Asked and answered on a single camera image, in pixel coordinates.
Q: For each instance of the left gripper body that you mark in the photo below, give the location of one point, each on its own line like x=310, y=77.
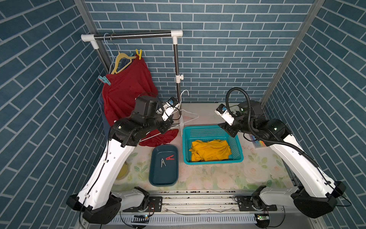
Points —
x=163, y=125

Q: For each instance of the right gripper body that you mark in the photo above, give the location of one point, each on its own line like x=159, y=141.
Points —
x=236, y=127

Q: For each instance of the yellow t-shirt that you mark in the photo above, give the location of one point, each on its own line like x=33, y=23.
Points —
x=215, y=150

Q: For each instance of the red clothespin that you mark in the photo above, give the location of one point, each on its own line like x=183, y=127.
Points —
x=170, y=157

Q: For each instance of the grey clothespin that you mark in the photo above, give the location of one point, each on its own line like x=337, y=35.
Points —
x=163, y=164

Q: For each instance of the red t-shirt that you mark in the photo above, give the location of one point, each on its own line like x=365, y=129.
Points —
x=133, y=109

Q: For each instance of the yellow clothespin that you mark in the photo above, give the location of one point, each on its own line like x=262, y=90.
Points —
x=139, y=53

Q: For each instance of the yellow plastic hanger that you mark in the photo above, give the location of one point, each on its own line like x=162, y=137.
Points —
x=122, y=62

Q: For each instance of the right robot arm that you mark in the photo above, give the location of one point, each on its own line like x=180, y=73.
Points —
x=317, y=193

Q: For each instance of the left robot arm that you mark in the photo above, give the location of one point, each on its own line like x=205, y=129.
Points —
x=95, y=202

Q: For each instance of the rainbow marker pack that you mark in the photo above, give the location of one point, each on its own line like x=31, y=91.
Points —
x=256, y=143

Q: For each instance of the teal plastic basket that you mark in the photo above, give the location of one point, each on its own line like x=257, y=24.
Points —
x=209, y=133

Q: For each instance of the dark teal tray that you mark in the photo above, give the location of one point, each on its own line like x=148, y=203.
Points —
x=164, y=167

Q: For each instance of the blue grey t-shirt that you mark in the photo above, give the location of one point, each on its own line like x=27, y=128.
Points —
x=106, y=126

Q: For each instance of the yellow bowl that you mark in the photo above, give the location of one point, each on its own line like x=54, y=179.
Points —
x=123, y=172

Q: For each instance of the metal clothes rack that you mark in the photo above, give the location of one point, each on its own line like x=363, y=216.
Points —
x=174, y=34

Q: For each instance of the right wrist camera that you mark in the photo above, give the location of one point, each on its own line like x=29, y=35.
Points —
x=223, y=112

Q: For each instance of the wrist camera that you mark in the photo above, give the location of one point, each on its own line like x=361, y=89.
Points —
x=223, y=112
x=169, y=107

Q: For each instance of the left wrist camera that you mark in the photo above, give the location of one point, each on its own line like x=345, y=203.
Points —
x=169, y=107

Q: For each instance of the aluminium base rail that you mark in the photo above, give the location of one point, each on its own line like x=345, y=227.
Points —
x=200, y=210

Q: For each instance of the light blue wire hanger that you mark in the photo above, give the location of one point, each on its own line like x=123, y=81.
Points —
x=108, y=44

